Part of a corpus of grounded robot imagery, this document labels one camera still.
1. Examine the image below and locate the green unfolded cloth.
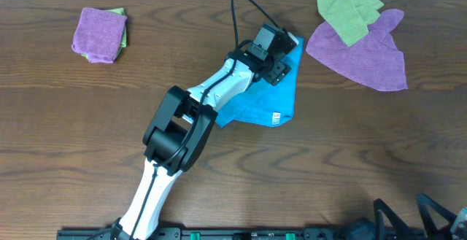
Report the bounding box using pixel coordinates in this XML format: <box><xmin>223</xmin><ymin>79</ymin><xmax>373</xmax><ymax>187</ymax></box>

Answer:
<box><xmin>317</xmin><ymin>0</ymin><xmax>384</xmax><ymax>47</ymax></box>

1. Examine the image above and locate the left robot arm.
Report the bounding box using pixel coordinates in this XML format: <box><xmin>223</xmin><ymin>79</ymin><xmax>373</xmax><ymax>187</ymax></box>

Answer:
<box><xmin>109</xmin><ymin>23</ymin><xmax>299</xmax><ymax>240</ymax></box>

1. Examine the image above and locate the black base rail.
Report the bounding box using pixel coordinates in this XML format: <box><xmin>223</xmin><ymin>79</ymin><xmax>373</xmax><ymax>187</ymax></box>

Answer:
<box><xmin>56</xmin><ymin>227</ymin><xmax>452</xmax><ymax>240</ymax></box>

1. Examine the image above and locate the purple folded cloth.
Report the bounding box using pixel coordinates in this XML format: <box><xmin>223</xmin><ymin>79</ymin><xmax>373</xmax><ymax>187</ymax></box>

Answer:
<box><xmin>72</xmin><ymin>7</ymin><xmax>127</xmax><ymax>63</ymax></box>

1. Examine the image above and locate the purple unfolded cloth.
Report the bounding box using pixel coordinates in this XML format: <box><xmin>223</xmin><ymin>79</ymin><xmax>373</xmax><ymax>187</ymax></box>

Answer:
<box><xmin>306</xmin><ymin>9</ymin><xmax>408</xmax><ymax>92</ymax></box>

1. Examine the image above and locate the green folded cloth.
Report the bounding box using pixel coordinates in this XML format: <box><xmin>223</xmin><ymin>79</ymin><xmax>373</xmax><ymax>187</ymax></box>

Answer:
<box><xmin>81</xmin><ymin>8</ymin><xmax>127</xmax><ymax>63</ymax></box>

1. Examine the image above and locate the blue microfiber cloth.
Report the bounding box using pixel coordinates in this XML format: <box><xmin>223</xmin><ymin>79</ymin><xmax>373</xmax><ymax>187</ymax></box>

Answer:
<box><xmin>216</xmin><ymin>37</ymin><xmax>304</xmax><ymax>128</ymax></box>

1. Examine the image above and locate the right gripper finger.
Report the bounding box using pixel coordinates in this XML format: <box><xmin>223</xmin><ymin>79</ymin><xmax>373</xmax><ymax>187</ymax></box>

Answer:
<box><xmin>373</xmin><ymin>198</ymin><xmax>416</xmax><ymax>240</ymax></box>
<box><xmin>416</xmin><ymin>192</ymin><xmax>459</xmax><ymax>240</ymax></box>

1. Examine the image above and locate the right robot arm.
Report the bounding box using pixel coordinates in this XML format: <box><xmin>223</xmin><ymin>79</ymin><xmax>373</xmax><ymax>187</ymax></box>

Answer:
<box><xmin>340</xmin><ymin>193</ymin><xmax>466</xmax><ymax>240</ymax></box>

